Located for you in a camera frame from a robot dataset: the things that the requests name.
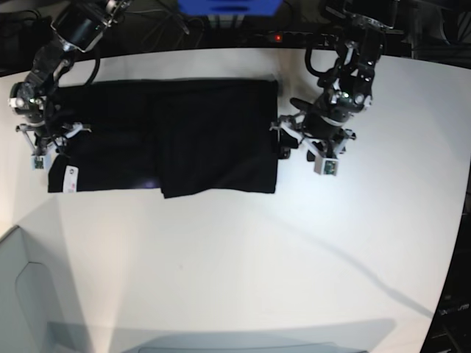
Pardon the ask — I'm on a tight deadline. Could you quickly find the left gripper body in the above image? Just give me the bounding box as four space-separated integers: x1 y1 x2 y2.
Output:
269 113 357 159

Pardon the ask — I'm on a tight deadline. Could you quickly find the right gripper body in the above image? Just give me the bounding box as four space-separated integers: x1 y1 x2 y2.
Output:
15 122 91 157

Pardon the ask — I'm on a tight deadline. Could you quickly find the black T-shirt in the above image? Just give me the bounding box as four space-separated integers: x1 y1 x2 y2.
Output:
47 79 278 199

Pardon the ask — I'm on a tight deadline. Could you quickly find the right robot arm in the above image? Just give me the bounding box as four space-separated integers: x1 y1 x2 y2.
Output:
9 1 131 158

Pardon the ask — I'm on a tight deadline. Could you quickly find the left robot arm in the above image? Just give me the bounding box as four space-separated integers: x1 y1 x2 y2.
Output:
272 1 399 161

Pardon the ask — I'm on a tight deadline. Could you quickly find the black power strip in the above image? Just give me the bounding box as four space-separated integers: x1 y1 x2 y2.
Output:
239 32 339 50

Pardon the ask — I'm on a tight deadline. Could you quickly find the black box on floor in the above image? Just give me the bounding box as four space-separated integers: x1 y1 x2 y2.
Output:
1 10 52 74

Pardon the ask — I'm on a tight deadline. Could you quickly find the blue plastic bin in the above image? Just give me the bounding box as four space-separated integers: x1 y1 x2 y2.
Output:
177 0 283 16

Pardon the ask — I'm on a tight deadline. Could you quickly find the grey tray at table edge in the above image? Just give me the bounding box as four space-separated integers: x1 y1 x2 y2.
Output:
0 224 130 353

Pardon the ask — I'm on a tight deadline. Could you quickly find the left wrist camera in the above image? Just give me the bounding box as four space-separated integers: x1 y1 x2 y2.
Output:
314 156 339 176

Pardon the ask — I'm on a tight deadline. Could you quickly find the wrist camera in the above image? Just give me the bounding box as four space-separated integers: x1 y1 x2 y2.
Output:
30 154 52 171
314 156 339 176

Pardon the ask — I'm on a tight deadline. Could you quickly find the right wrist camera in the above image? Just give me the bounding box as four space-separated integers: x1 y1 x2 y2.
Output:
30 154 52 171

